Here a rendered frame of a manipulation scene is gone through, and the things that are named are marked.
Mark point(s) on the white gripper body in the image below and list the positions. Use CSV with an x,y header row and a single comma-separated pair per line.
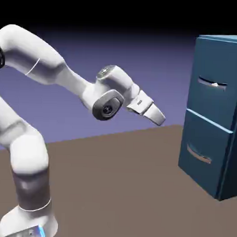
x,y
154,113

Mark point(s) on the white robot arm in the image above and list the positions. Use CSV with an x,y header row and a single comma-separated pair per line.
x,y
45,64

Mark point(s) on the blue drawer front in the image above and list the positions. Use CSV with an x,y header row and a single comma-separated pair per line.
x,y
214,83
203,152

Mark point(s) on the blue cabinet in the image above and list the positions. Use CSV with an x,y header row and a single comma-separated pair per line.
x,y
233,134

